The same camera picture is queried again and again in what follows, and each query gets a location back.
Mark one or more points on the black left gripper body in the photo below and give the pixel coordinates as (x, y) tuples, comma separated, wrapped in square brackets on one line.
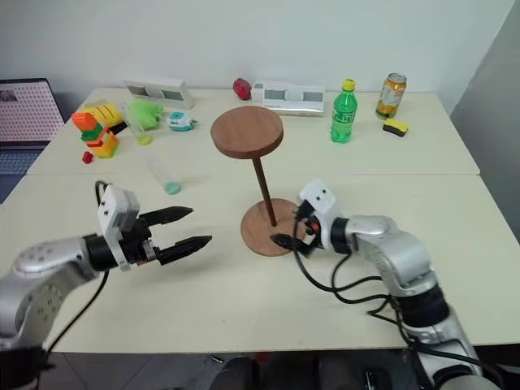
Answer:
[(136, 241)]

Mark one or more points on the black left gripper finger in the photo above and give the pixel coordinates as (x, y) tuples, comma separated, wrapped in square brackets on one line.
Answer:
[(185, 247), (168, 214)]

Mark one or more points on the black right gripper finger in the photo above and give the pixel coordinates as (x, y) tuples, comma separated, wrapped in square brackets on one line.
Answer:
[(304, 209), (284, 239)]

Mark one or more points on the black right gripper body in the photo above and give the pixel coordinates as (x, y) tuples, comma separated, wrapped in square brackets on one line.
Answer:
[(310, 235)]

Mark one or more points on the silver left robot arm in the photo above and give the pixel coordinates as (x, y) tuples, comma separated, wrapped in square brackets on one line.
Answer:
[(44, 280)]

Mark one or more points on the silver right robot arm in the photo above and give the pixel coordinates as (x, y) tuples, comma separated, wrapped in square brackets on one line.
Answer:
[(406, 260)]

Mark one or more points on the round wooden base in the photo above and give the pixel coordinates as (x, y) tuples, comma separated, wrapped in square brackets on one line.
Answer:
[(260, 237)]

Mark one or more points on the wooden pole with round top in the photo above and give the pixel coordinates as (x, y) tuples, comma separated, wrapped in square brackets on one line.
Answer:
[(246, 132)]

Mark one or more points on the clear tube with teal cap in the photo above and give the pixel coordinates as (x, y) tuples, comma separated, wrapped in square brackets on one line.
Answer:
[(164, 176)]

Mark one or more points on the teal and white small device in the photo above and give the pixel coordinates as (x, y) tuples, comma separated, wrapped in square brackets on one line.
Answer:
[(180, 122)]

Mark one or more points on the small red toy block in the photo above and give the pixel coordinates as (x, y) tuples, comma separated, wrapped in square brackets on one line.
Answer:
[(87, 157)]

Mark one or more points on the green plastic soda bottle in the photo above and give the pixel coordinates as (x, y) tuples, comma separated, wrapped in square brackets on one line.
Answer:
[(343, 115)]

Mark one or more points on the green plush toy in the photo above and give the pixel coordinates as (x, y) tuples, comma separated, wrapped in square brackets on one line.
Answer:
[(144, 113)]

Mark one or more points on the colourful toy block stack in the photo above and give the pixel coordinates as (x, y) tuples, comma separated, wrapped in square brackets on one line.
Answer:
[(99, 136)]

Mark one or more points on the white box with grey windows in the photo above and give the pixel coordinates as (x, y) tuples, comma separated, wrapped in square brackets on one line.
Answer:
[(290, 98), (160, 92)]

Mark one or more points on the yellow striped toy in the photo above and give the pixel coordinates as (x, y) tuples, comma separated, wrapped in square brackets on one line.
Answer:
[(105, 111)]

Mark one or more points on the yellow and black sponge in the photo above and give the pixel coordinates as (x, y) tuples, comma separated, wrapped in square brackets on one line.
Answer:
[(395, 128)]

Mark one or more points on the red rounded object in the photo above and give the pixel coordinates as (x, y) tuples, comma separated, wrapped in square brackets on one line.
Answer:
[(241, 88)]

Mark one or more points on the yellow drink can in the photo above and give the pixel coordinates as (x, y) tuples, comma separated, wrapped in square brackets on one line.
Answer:
[(391, 97)]

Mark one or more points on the open laptop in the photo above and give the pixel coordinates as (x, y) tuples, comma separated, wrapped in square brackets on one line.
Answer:
[(26, 111)]

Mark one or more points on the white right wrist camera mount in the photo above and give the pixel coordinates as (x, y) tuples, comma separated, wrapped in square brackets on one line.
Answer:
[(323, 201)]

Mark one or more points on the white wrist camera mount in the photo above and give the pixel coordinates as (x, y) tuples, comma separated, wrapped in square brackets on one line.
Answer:
[(323, 201), (111, 211)]

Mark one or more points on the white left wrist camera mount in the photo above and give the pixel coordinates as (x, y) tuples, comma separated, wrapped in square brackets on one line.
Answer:
[(111, 211)]

